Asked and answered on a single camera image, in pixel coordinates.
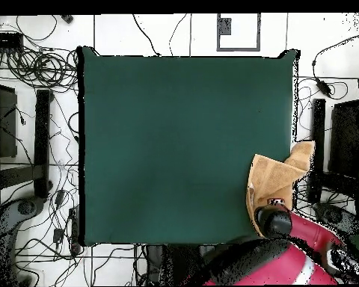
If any coiled black cable bundle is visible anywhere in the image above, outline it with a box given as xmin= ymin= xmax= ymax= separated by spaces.
xmin=5 ymin=47 xmax=79 ymax=90

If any dark green table cloth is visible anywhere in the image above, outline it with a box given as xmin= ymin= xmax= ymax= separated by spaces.
xmin=77 ymin=46 xmax=301 ymax=247

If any black stand base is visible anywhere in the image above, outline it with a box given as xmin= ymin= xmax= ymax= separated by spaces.
xmin=306 ymin=98 xmax=359 ymax=206
xmin=0 ymin=88 xmax=54 ymax=200

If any black computer case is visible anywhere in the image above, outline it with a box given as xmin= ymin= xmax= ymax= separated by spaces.
xmin=0 ymin=81 xmax=18 ymax=159
xmin=328 ymin=99 xmax=359 ymax=180

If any grey office chair base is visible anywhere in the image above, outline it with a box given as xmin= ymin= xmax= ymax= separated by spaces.
xmin=0 ymin=195 xmax=46 ymax=286
xmin=312 ymin=201 xmax=359 ymax=237

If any black network switch box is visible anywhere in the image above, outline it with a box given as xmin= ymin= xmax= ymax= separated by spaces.
xmin=0 ymin=31 xmax=24 ymax=50

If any tan terry towel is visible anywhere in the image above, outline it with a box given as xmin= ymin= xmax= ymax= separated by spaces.
xmin=245 ymin=141 xmax=316 ymax=238

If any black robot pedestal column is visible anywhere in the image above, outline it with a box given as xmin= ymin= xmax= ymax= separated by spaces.
xmin=145 ymin=244 xmax=216 ymax=287

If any grey square frame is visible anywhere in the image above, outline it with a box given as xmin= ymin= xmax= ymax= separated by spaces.
xmin=216 ymin=13 xmax=262 ymax=52

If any black power adapter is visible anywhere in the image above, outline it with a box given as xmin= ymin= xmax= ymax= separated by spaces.
xmin=314 ymin=78 xmax=332 ymax=97

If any black power strip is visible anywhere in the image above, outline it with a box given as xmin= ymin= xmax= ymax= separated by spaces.
xmin=68 ymin=206 xmax=82 ymax=255

